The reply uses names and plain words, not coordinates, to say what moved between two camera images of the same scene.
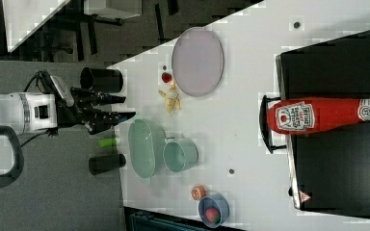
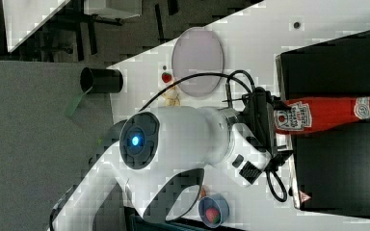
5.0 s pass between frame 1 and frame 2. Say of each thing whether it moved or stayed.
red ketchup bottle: stayed
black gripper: moved
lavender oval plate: stayed
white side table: stayed
